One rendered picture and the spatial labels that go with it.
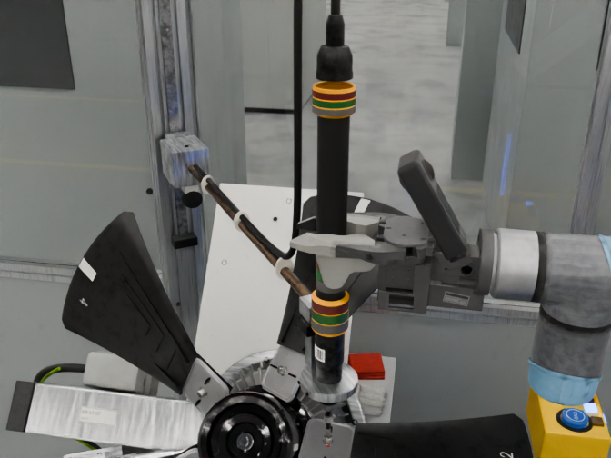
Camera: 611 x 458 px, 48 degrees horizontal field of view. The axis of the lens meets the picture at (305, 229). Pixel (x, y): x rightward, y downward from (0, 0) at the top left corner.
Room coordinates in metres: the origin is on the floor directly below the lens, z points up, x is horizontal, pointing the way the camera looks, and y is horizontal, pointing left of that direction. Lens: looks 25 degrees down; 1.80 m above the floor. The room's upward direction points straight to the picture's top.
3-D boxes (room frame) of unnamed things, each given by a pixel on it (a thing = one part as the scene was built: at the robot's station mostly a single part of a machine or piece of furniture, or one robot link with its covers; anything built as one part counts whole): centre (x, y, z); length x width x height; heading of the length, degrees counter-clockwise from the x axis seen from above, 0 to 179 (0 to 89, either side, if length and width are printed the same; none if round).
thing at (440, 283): (0.65, -0.14, 1.46); 0.12 x 0.08 x 0.09; 80
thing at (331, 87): (0.67, -0.03, 1.63); 0.04 x 0.04 x 0.03
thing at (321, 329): (0.67, -0.03, 1.37); 0.04 x 0.04 x 0.01
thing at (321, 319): (0.67, -0.03, 1.39); 0.04 x 0.04 x 0.01
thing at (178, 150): (1.24, 0.23, 1.37); 0.10 x 0.07 x 0.08; 25
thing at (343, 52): (0.67, -0.03, 1.49); 0.04 x 0.04 x 0.46
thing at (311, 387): (0.68, -0.02, 1.33); 0.09 x 0.07 x 0.10; 25
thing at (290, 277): (0.95, 0.10, 1.37); 0.54 x 0.01 x 0.01; 25
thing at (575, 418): (0.85, -0.43, 1.08); 0.04 x 0.04 x 0.02
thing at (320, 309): (0.67, -0.03, 1.40); 0.04 x 0.04 x 0.01
